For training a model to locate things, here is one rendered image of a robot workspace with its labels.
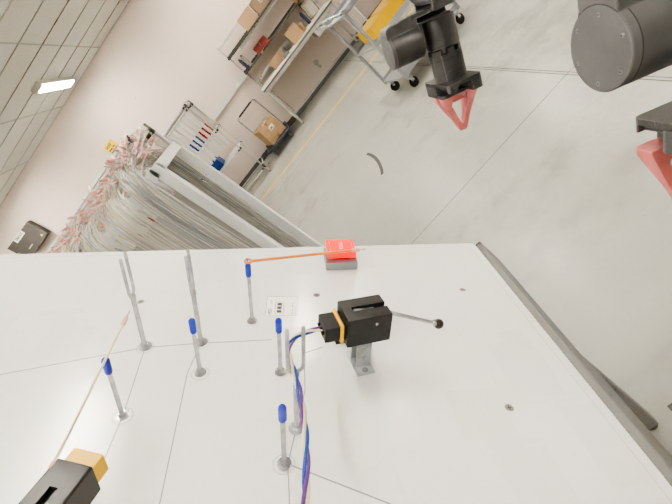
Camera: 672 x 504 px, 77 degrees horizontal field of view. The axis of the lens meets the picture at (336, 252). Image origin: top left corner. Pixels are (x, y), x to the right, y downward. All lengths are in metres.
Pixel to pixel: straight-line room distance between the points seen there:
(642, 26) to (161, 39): 8.52
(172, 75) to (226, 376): 8.28
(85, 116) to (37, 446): 8.69
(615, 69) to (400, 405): 0.39
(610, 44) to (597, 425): 0.41
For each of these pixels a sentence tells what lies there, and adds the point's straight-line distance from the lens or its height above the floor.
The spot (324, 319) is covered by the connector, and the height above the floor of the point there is 1.18.
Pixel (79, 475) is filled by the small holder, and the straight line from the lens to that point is 0.43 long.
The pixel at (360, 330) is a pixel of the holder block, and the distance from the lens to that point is 0.51.
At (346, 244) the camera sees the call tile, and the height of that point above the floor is 1.10.
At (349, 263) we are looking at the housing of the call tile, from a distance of 0.75.
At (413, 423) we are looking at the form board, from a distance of 0.52.
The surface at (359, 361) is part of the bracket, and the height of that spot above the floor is 1.10.
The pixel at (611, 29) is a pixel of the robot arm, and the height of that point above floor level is 1.25.
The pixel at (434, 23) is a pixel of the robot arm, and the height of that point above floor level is 1.21.
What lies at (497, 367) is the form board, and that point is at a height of 0.95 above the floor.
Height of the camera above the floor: 1.42
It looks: 24 degrees down
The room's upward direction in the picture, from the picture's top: 54 degrees counter-clockwise
